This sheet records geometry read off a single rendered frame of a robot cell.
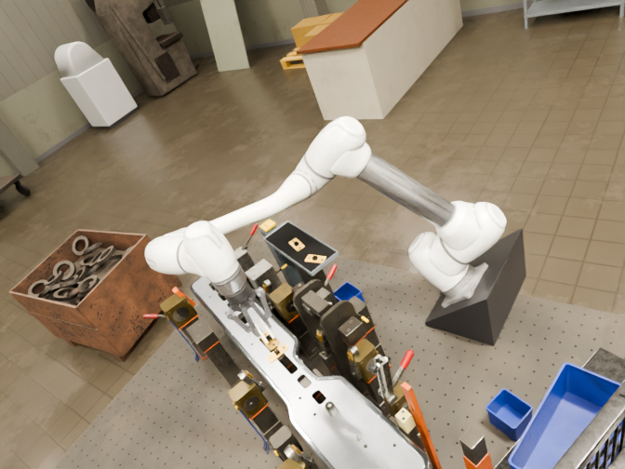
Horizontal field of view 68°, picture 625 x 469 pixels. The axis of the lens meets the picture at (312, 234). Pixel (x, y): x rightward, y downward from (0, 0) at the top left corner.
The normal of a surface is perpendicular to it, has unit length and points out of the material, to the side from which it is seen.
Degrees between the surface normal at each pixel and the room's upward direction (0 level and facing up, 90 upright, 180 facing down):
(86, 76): 90
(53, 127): 90
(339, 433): 0
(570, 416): 0
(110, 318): 90
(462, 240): 90
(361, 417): 0
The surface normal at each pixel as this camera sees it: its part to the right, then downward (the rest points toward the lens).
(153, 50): 0.71, 0.22
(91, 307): 0.85, 0.05
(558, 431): -0.33, -0.74
